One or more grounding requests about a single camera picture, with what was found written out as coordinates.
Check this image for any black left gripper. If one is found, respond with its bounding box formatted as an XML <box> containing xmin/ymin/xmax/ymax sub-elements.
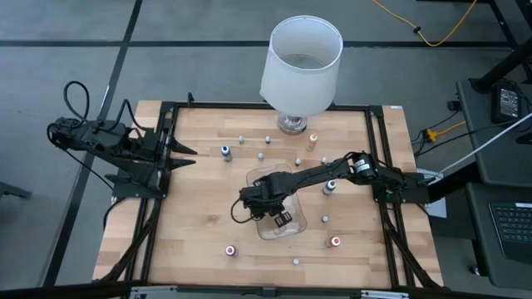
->
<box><xmin>143</xmin><ymin>124</ymin><xmax>199</xmax><ymax>188</ymax></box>

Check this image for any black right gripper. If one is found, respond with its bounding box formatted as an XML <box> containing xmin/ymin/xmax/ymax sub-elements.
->
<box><xmin>239</xmin><ymin>175</ymin><xmax>293</xmax><ymax>228</ymax></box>

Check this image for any clear plastic bin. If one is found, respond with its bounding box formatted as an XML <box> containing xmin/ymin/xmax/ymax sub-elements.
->
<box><xmin>245</xmin><ymin>163</ymin><xmax>308</xmax><ymax>242</ymax></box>

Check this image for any white sheet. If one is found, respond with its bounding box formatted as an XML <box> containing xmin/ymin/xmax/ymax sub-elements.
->
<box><xmin>415</xmin><ymin>168</ymin><xmax>448</xmax><ymax>220</ymax></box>

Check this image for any yellow power connector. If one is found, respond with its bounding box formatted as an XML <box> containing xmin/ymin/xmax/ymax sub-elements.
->
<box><xmin>423</xmin><ymin>120</ymin><xmax>467</xmax><ymax>145</ymax></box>

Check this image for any dark chair leg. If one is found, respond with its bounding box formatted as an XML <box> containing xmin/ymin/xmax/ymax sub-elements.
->
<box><xmin>0</xmin><ymin>181</ymin><xmax>33</xmax><ymax>200</ymax></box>

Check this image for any dark grey desk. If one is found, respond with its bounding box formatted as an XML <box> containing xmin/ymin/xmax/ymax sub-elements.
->
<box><xmin>464</xmin><ymin>182</ymin><xmax>532</xmax><ymax>292</ymax></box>
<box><xmin>456</xmin><ymin>77</ymin><xmax>532</xmax><ymax>188</ymax></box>

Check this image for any white rod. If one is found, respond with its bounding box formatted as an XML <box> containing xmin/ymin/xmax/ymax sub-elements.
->
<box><xmin>438</xmin><ymin>111</ymin><xmax>532</xmax><ymax>175</ymax></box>

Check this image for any black laptop keyboard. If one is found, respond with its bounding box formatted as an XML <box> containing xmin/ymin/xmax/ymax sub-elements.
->
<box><xmin>488</xmin><ymin>202</ymin><xmax>532</xmax><ymax>265</ymax></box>

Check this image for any black power adapter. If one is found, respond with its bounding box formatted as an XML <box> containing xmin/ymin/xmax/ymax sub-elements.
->
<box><xmin>491</xmin><ymin>81</ymin><xmax>523</xmax><ymax>125</ymax></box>

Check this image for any black desk leg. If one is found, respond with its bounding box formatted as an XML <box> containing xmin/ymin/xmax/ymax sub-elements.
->
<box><xmin>469</xmin><ymin>37</ymin><xmax>532</xmax><ymax>95</ymax></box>

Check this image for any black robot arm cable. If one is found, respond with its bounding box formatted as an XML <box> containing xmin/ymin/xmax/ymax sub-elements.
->
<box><xmin>230</xmin><ymin>197</ymin><xmax>261</xmax><ymax>225</ymax></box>
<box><xmin>62</xmin><ymin>80</ymin><xmax>145</xmax><ymax>134</ymax></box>

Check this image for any silver metal bracket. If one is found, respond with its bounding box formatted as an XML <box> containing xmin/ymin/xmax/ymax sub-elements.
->
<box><xmin>130</xmin><ymin>285</ymin><xmax>179</xmax><ymax>299</ymax></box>
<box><xmin>360</xmin><ymin>289</ymin><xmax>411</xmax><ymax>299</ymax></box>

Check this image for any black power cable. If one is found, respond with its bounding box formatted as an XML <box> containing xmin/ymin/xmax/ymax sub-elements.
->
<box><xmin>411</xmin><ymin>110</ymin><xmax>462</xmax><ymax>159</ymax></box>

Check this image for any yellow extension cable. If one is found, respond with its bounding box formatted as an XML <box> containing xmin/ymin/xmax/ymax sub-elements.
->
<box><xmin>372</xmin><ymin>0</ymin><xmax>479</xmax><ymax>47</ymax></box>

